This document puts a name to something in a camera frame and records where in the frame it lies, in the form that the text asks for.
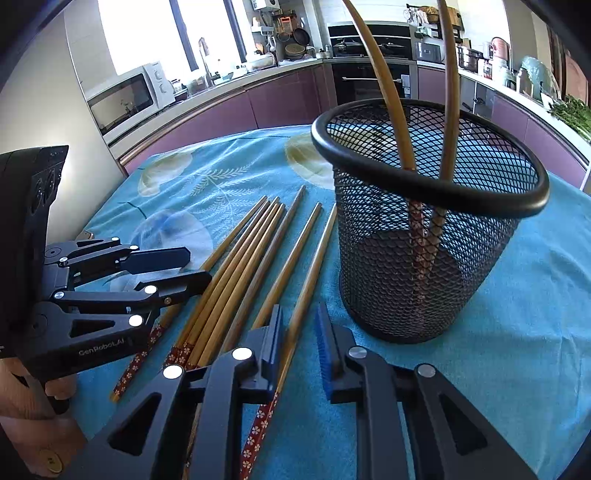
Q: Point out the hanging black frying pan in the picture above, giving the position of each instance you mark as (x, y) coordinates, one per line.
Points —
(301, 34)

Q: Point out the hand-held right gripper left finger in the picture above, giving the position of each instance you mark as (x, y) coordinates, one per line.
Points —
(273, 344)

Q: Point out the woven round bowl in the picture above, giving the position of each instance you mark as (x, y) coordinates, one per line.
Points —
(293, 50)

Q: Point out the green leafy vegetables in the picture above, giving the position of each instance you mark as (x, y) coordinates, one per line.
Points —
(572, 113)

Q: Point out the purple kitchen cabinets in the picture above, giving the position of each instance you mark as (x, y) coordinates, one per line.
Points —
(277, 101)

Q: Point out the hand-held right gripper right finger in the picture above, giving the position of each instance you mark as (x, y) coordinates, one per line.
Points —
(324, 357)

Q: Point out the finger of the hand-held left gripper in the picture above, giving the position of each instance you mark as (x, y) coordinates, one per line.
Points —
(184, 284)
(171, 257)

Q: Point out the person's left hand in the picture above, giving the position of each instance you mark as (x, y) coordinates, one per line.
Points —
(27, 392)

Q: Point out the silver metal box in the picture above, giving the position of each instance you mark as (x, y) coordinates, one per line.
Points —
(429, 50)

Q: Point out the blue floral printed tablecloth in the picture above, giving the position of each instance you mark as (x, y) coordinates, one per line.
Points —
(508, 323)

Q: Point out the chrome kitchen faucet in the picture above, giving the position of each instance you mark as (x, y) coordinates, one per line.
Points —
(204, 60)

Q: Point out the stainless steel pot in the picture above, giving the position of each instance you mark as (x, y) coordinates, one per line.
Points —
(468, 57)

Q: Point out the bundle of bamboo chopsticks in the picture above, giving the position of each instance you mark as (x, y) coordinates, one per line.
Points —
(240, 267)

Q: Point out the black gas stove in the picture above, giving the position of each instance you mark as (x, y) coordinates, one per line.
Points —
(369, 34)

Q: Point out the black built-in oven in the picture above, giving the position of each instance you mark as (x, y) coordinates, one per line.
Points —
(364, 85)

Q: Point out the kitchen window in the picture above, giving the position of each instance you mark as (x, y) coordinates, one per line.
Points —
(138, 32)

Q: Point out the pink kitchen appliance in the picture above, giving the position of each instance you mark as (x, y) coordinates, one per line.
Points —
(501, 46)

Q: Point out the white microwave oven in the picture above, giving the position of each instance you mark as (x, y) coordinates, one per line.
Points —
(157, 83)

